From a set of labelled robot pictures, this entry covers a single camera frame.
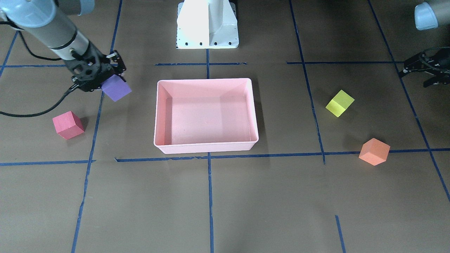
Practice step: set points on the pink plastic bin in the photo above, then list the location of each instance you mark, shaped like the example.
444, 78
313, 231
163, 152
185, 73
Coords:
205, 115

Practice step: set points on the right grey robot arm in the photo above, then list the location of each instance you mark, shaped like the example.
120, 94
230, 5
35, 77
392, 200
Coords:
48, 21

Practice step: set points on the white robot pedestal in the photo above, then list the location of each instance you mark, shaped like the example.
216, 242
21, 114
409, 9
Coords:
205, 24

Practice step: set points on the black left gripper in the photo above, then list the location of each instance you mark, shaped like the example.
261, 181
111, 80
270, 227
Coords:
426, 65

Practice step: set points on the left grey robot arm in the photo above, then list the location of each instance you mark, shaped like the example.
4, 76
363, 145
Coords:
432, 14

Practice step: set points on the orange foam block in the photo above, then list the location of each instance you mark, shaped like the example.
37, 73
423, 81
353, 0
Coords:
374, 152

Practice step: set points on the yellow foam block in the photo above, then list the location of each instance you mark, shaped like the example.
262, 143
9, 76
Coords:
339, 103

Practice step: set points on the purple foam block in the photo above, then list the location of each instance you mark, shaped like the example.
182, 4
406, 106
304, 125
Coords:
115, 87

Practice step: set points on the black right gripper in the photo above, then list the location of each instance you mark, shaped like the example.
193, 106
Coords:
102, 69

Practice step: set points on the pink foam block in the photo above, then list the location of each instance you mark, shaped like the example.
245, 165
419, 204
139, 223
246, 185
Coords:
68, 125

